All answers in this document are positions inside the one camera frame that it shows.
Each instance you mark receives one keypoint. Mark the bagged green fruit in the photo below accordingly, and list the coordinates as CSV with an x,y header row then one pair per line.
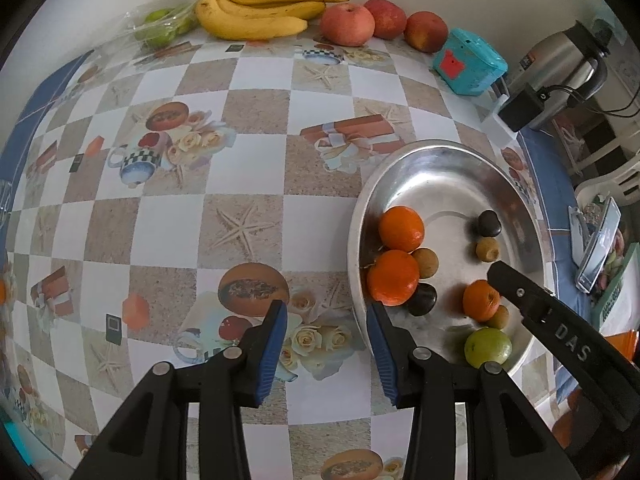
x,y
161,36
157,16

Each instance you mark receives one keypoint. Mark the yellow banana bunch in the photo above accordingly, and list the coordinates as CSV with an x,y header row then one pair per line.
x,y
250,27

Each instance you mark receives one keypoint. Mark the steel thermos jug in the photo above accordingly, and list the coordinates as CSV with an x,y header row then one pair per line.
x,y
560,60

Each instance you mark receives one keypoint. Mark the small brown fruit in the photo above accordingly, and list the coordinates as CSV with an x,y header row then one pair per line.
x,y
499,317
426,262
487,249

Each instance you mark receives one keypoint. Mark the checkered printed tablecloth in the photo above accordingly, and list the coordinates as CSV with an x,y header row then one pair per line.
x,y
250,170

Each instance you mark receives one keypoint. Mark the pale red apple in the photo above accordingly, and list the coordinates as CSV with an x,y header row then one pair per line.
x,y
347,24

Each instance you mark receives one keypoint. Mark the grey phone stand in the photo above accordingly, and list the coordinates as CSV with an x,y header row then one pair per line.
x,y
577,230

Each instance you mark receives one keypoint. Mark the smartphone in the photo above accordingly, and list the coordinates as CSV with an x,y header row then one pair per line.
x,y
597,250

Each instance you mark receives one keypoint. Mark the black power adapter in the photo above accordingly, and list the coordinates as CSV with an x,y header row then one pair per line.
x,y
522,107

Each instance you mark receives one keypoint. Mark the teal plastic box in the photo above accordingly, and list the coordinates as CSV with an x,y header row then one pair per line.
x,y
470,62

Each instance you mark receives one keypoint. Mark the clear plastic bag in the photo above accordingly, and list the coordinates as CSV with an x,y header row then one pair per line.
x,y
135,25

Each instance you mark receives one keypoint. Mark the white plastic chair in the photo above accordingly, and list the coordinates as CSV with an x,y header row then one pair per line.
x,y
615,177

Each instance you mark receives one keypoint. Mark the large steel basin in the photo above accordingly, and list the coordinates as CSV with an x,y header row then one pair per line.
x,y
450,185

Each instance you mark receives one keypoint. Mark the green printed box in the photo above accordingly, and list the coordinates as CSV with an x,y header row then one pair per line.
x,y
620,295

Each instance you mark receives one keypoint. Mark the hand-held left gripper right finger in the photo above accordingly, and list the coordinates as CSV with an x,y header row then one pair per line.
x,y
382,355

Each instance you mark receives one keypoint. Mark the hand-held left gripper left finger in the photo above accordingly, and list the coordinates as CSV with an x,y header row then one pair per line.
x,y
272,355

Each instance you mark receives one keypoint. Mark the dark purple fruit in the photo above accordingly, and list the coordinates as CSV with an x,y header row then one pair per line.
x,y
421,299
488,223

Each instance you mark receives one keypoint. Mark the orange tangerine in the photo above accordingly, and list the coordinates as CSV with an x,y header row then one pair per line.
x,y
480,300
401,229
392,277

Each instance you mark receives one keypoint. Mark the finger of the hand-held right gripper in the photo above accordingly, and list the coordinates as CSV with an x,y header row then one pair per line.
x,y
520,290

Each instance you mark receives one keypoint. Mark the orange container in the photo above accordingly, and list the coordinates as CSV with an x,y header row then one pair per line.
x,y
625,346

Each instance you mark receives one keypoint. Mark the colourful clutter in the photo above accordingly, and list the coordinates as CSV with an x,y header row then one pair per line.
x,y
616,255

